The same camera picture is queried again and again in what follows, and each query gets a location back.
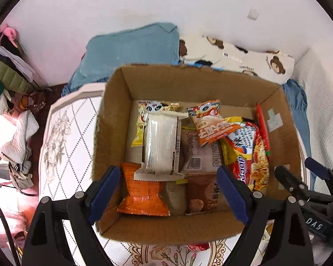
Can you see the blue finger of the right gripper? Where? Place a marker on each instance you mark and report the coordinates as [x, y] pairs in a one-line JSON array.
[[290, 182], [321, 171]]

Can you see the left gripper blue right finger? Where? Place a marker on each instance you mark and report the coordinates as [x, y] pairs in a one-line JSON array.
[[250, 208]]

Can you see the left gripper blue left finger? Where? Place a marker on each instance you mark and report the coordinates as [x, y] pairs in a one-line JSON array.
[[85, 208]]

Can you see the orange foil snack bag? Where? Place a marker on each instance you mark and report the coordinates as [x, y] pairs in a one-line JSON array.
[[143, 197]]

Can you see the yellow Korean cheese noodle pack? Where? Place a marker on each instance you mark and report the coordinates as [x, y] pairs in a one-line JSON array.
[[244, 153]]

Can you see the brown pastry snack packet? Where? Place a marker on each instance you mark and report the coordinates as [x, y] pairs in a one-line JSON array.
[[203, 194]]

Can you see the white strawberry cookie packet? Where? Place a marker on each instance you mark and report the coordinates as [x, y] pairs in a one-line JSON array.
[[263, 243]]

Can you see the red white snack packet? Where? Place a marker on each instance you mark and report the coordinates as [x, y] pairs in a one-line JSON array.
[[263, 129]]

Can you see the small red triangular packet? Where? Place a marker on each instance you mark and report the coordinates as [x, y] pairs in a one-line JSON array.
[[195, 248]]

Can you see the clear beige biscuit packet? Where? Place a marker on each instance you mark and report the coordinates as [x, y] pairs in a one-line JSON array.
[[198, 159]]

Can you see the white wafer cracker pack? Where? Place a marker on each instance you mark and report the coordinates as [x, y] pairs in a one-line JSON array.
[[161, 148]]

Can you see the orange panda snack packet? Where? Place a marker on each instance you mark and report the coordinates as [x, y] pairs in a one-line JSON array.
[[209, 123]]

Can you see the yellow panda snack packet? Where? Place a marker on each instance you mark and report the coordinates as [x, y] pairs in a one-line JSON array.
[[144, 108]]

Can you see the blue bed sheet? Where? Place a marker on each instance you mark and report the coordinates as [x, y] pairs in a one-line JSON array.
[[297, 100]]

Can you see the white diamond pattern folding table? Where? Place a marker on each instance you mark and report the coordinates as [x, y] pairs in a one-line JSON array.
[[86, 132]]

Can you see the cardboard milk carton box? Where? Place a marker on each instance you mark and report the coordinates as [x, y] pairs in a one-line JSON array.
[[173, 193]]

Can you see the white textured blanket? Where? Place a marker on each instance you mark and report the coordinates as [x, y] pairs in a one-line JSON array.
[[313, 79]]

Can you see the white bear print pillow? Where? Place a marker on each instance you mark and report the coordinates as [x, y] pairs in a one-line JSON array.
[[202, 50]]

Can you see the pile of clothes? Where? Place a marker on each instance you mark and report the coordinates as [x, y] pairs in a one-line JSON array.
[[16, 129]]

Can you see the light blue folded towel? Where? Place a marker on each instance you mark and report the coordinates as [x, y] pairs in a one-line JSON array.
[[156, 43]]

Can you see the pink plush toy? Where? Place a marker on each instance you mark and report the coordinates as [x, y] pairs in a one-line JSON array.
[[10, 33]]

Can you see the white wall switch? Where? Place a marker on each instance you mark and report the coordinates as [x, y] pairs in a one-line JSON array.
[[253, 14]]

